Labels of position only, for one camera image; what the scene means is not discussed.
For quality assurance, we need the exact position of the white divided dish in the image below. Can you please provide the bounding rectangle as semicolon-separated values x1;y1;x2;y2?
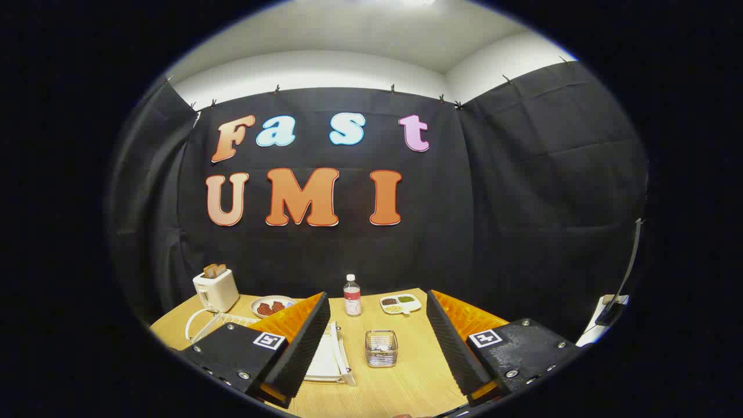
380;294;423;315

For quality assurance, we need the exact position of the black backdrop cloth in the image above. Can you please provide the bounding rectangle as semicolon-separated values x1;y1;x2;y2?
107;61;650;349

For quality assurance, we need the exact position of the row of black cloth clips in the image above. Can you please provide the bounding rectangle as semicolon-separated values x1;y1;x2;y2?
164;55;569;111

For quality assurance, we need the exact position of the white wire dish rack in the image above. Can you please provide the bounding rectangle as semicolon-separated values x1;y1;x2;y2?
185;308;358;387

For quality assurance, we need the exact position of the clear bottle with red label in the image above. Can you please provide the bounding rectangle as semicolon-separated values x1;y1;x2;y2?
343;274;362;317

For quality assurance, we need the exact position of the metal wire basket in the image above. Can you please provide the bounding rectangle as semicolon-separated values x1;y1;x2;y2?
365;330;399;368

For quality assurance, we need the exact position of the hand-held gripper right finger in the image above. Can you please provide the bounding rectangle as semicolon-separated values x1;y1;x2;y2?
425;289;581;407

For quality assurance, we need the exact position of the beige round plate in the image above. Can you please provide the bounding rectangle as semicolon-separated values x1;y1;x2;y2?
250;296;298;318

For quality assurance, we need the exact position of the white toaster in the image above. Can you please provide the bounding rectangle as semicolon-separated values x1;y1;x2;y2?
193;268;240;313

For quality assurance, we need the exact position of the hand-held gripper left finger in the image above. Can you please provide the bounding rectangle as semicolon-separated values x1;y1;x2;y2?
174;291;331;410

